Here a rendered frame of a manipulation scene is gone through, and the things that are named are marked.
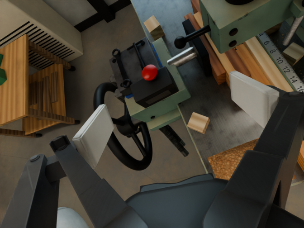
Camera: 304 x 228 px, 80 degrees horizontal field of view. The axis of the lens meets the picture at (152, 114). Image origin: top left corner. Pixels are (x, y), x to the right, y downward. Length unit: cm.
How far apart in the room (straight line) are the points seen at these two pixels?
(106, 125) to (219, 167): 26
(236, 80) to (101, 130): 13
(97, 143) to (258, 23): 28
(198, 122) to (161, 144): 101
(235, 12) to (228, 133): 22
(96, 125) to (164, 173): 123
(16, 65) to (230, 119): 154
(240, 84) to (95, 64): 179
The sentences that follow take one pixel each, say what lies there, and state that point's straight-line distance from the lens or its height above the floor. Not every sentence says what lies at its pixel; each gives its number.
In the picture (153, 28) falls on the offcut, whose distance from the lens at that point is 49.
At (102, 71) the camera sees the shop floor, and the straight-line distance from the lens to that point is 182.
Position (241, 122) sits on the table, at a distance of 41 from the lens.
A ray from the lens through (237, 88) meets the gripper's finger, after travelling 18.
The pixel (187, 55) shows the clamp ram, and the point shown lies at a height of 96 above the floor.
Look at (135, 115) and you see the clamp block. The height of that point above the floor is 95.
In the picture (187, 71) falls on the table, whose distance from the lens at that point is 45.
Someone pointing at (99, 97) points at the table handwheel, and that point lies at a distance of 48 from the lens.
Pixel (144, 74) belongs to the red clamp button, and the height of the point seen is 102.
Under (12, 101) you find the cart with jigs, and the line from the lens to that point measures 160.
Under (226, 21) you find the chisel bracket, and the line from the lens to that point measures 29.
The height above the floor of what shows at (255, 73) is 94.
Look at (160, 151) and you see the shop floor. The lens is 138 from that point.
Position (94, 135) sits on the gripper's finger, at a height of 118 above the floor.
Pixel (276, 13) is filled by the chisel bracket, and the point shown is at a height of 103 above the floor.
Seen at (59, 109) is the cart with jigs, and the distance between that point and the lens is 176.
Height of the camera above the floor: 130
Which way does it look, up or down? 65 degrees down
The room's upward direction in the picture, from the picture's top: 61 degrees counter-clockwise
